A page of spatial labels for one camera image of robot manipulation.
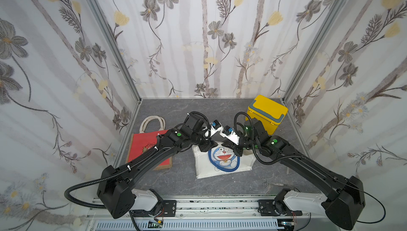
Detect white Doraemon canvas bag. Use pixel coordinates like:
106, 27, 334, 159
192, 141, 256, 179

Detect red jute Christmas bag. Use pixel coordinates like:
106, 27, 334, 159
126, 115, 167, 163

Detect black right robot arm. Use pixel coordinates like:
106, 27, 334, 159
219, 112, 368, 231

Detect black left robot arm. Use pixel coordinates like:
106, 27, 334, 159
64, 111, 222, 219

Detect yellow cooler box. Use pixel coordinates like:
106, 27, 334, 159
247, 95, 288, 135

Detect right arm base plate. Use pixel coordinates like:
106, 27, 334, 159
258, 200, 303, 217

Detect aluminium mounting rail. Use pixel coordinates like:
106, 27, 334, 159
85, 195, 339, 231

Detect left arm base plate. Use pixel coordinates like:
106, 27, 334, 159
158, 200, 177, 217

